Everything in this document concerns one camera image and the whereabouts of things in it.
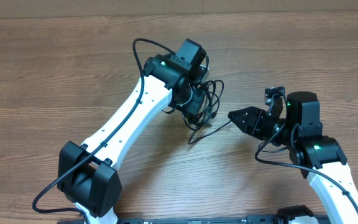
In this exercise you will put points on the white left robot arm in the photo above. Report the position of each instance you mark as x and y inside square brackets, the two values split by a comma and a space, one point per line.
[89, 171]

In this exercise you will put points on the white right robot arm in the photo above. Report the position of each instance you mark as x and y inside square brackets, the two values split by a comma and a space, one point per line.
[293, 121]

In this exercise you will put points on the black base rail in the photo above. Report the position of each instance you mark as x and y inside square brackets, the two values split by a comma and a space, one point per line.
[294, 214]

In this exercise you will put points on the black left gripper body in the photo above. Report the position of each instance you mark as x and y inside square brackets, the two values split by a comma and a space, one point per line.
[194, 105]

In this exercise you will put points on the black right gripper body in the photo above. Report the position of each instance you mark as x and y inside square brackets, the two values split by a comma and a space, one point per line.
[263, 127]

